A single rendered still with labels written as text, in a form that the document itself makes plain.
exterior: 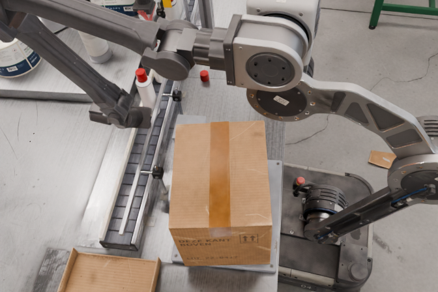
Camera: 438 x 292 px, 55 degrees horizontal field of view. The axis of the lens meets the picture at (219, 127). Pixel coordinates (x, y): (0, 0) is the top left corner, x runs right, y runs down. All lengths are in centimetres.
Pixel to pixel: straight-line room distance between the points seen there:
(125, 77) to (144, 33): 80
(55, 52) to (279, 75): 53
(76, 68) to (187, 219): 45
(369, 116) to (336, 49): 183
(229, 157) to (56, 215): 64
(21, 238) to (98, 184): 28
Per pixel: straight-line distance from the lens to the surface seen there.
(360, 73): 285
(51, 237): 143
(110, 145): 153
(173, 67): 85
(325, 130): 252
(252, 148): 108
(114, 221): 132
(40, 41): 103
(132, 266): 130
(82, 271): 134
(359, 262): 188
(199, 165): 107
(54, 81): 174
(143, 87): 137
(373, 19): 311
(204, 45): 81
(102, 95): 113
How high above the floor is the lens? 202
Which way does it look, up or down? 53 degrees down
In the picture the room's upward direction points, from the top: 8 degrees counter-clockwise
